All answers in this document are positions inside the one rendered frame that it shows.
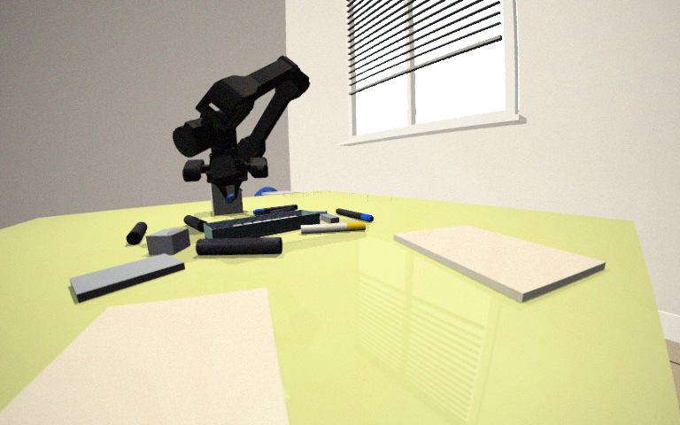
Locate white cylinder with yellow end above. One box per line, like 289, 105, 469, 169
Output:
301, 222, 366, 234

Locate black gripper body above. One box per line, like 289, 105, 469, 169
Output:
182, 141, 268, 182

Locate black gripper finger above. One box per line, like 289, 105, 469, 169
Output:
235, 173, 248, 199
206, 180, 228, 199

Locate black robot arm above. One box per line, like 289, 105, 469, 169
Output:
173, 55, 310, 188

